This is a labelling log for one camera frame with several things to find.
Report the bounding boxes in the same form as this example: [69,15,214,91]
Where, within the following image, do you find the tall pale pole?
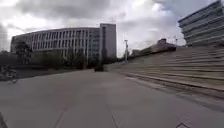
[124,39,129,64]

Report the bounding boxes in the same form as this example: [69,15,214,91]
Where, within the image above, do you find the tall pale building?
[9,23,118,68]

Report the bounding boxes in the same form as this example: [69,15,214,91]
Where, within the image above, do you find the grass strip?
[0,64,78,82]

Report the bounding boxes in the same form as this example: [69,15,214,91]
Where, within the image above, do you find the low brown building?
[131,38,178,57]

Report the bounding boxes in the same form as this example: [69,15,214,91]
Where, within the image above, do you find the banded glass building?
[177,0,224,48]

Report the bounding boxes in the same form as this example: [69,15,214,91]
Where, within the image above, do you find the dark tree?
[14,41,34,66]

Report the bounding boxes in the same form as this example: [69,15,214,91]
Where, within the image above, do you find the wide concrete stairs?
[106,45,224,102]

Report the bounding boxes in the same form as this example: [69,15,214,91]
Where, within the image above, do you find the row of trees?
[39,47,103,71]

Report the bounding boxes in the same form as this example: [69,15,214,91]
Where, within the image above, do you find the grey concrete slab plaza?
[0,69,224,128]

